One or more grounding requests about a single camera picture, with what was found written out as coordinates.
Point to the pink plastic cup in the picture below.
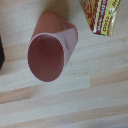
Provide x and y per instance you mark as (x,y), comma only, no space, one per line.
(46,56)

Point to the yellow red snack box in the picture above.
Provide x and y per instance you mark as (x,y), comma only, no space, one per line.
(100,16)

